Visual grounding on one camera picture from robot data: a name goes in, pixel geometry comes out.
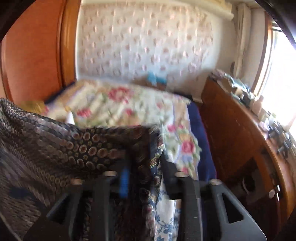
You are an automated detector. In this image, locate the navy circle-patterned cloth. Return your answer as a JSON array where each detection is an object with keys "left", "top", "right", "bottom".
[{"left": 1, "top": 99, "right": 164, "bottom": 240}]

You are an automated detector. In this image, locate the blue floral white bedsheet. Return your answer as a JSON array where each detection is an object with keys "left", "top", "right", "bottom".
[{"left": 145, "top": 183, "right": 181, "bottom": 240}]

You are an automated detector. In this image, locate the navy blue mattress edge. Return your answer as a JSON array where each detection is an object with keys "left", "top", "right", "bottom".
[{"left": 187, "top": 102, "right": 217, "bottom": 182}]

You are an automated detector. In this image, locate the long wooden sideboard cabinet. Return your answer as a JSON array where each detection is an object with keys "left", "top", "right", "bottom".
[{"left": 200, "top": 78, "right": 295, "bottom": 240}]

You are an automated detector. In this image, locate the floral pink quilt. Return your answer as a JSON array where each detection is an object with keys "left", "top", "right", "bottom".
[{"left": 45, "top": 80, "right": 202, "bottom": 179}]

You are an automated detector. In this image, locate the clutter on sideboard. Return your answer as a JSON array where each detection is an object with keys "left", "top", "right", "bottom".
[{"left": 209, "top": 69, "right": 295, "bottom": 156}]

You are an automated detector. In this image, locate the yellow sunflower pillow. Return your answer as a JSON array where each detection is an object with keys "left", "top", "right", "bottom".
[{"left": 20, "top": 101, "right": 47, "bottom": 114}]

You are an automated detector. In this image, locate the blue tissue box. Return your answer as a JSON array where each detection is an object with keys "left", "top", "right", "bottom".
[{"left": 147, "top": 72, "right": 167, "bottom": 86}]

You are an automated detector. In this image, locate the bright window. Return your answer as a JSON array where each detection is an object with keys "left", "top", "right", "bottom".
[{"left": 255, "top": 21, "right": 295, "bottom": 131}]

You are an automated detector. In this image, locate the orange wooden wardrobe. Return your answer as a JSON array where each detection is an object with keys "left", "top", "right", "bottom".
[{"left": 1, "top": 1, "right": 81, "bottom": 104}]

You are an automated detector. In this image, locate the circle-patterned sheer curtain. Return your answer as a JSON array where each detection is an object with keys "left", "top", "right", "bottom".
[{"left": 75, "top": 1, "right": 234, "bottom": 81}]

